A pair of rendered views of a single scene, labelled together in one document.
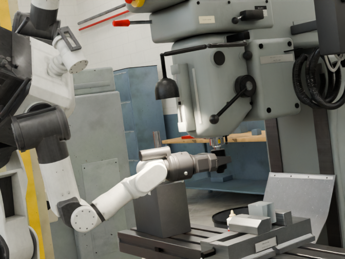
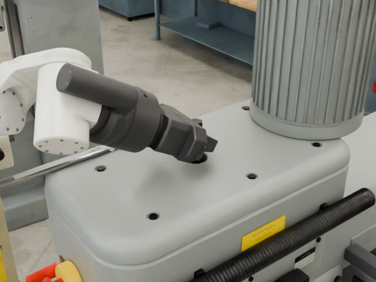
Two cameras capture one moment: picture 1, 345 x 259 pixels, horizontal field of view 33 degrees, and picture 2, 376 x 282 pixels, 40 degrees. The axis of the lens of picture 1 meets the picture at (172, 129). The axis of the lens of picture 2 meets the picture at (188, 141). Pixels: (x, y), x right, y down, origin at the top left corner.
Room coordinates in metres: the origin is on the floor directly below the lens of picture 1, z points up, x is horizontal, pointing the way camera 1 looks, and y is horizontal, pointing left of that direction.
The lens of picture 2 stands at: (1.20, -0.10, 2.31)
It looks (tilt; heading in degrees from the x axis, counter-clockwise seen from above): 29 degrees down; 358
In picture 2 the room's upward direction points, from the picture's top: straight up
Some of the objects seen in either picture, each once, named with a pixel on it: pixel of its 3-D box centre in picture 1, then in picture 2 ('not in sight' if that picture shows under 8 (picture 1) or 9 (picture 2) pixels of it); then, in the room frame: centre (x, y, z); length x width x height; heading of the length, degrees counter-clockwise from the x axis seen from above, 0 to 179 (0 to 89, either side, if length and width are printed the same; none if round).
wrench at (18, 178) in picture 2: not in sight; (74, 158); (1.89, 0.05, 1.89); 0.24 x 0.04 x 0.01; 126
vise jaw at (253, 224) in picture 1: (249, 224); not in sight; (1.72, -0.19, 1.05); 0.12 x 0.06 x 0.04; 36
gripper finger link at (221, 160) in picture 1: (222, 160); not in sight; (1.87, -0.15, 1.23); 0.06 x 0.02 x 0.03; 110
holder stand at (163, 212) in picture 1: (159, 204); not in sight; (2.18, 0.08, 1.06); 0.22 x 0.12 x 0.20; 28
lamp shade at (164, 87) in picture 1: (166, 88); not in sight; (1.76, 0.00, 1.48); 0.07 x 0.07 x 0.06
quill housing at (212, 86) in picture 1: (210, 86); not in sight; (1.90, -0.14, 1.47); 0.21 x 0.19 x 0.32; 35
